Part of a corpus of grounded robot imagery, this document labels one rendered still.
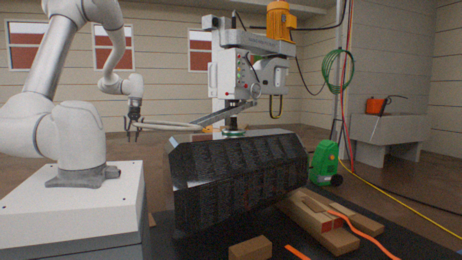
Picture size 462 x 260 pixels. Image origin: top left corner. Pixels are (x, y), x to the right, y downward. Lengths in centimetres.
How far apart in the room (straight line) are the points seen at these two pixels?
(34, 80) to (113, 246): 65
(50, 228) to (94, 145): 27
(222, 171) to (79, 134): 104
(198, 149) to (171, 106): 618
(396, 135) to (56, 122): 432
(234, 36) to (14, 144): 157
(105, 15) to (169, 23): 692
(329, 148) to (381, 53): 251
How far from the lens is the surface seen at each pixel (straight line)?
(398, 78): 545
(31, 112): 97
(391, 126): 432
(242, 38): 200
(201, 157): 165
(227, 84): 195
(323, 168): 316
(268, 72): 227
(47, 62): 109
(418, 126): 490
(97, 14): 123
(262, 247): 180
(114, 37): 131
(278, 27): 252
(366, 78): 477
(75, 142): 86
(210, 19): 278
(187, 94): 785
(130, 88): 157
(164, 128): 141
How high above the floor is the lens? 121
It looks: 9 degrees down
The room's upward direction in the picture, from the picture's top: straight up
